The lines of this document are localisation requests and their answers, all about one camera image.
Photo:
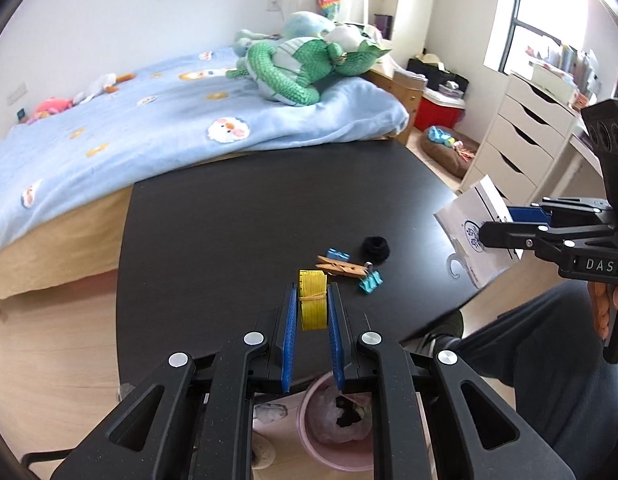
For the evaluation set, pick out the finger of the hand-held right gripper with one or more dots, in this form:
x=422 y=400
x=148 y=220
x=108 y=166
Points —
x=529 y=213
x=504 y=235

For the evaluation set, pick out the blue pet toy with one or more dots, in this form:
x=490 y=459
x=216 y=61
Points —
x=439 y=136

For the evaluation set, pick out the person's right hand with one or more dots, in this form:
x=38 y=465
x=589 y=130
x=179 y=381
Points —
x=599 y=310

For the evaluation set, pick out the pink trash bin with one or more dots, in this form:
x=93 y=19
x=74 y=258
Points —
x=314 y=442

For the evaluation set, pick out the white drawer unit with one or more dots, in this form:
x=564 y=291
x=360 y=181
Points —
x=519 y=130

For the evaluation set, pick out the wooden nightstand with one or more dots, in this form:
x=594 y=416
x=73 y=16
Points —
x=399 y=97

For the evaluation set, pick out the white goose plush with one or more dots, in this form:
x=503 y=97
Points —
x=96 y=88

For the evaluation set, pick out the wooden clothespin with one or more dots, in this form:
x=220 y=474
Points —
x=344 y=267

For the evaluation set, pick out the row of books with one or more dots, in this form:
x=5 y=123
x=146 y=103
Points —
x=564 y=67

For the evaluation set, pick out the rainbow hanging toy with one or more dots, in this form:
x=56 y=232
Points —
x=329 y=4

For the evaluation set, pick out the brown pet bed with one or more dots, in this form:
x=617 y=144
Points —
x=446 y=157

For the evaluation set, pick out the light blue plush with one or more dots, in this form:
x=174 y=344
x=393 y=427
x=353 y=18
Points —
x=304 y=24

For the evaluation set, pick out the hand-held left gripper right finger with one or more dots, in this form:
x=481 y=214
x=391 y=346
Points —
x=336 y=340

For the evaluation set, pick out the white wall socket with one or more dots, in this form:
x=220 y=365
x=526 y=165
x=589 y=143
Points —
x=274 y=4
x=17 y=93

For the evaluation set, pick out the green dragon plush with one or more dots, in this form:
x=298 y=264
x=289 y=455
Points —
x=284 y=75

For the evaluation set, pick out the pink plush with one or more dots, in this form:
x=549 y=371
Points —
x=51 y=107

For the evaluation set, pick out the pale yellow hat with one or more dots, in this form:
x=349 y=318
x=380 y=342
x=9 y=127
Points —
x=429 y=60

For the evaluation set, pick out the blue binder clip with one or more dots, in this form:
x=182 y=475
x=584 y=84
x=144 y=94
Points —
x=338 y=255

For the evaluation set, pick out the red cooler box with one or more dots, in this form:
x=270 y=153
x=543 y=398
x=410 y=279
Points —
x=434 y=112

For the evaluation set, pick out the black bag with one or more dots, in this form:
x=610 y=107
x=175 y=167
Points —
x=446 y=77

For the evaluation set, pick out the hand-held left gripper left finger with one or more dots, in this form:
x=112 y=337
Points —
x=288 y=340

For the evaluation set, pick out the dark purple box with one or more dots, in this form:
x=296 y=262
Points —
x=383 y=26

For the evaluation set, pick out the white sock packaging card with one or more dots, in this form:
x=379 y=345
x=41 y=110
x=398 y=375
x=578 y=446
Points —
x=464 y=230

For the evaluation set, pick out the window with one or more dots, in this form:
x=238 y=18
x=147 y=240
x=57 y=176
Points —
x=549 y=0

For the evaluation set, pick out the bed with blue blanket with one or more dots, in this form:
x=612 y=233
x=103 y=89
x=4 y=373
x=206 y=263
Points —
x=139 y=135

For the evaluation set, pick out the teal binder clip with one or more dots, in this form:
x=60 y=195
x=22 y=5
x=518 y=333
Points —
x=371 y=281

